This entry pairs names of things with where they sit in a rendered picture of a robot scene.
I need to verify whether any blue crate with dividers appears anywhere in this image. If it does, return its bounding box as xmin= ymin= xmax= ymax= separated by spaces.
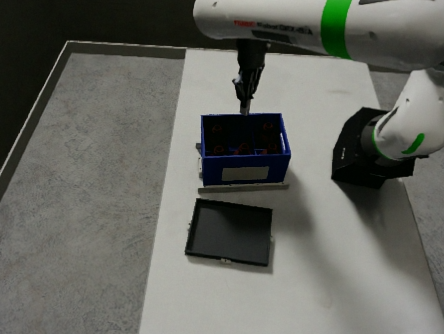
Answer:
xmin=201 ymin=113 xmax=289 ymax=186

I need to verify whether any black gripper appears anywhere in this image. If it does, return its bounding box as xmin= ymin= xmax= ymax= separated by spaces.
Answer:
xmin=232 ymin=50 xmax=266 ymax=116

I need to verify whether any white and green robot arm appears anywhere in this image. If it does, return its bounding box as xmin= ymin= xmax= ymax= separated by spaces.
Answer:
xmin=193 ymin=0 xmax=444 ymax=167

